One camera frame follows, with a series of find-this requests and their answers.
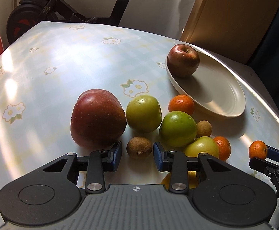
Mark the yellow-green apple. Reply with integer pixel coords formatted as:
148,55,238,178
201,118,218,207
183,136,219,158

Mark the green apple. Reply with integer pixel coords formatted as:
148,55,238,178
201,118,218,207
159,111,197,148
126,95,162,133

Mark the floral plastic tablecloth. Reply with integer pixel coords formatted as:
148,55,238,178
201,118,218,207
0,20,279,230

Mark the small red apple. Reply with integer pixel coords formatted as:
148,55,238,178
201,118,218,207
167,44,200,78

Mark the orange mandarin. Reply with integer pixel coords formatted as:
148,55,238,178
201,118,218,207
168,95,194,116
213,136,231,161
249,140,268,160

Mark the brown kiwi small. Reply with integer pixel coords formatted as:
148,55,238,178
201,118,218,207
197,121,212,138

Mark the yellow lemon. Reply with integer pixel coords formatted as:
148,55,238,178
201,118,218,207
161,171,198,190

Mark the white ceramic plate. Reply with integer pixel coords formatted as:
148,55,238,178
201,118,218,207
166,45,246,118

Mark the large dark red apple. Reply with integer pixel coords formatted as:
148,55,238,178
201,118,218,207
70,89,126,149

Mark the black exercise bike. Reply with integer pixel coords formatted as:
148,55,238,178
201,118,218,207
6,0,130,44

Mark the brown kiwi front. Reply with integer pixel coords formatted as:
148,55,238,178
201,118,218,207
126,136,153,159

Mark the wooden headboard panel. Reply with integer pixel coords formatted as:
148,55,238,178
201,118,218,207
180,0,279,63

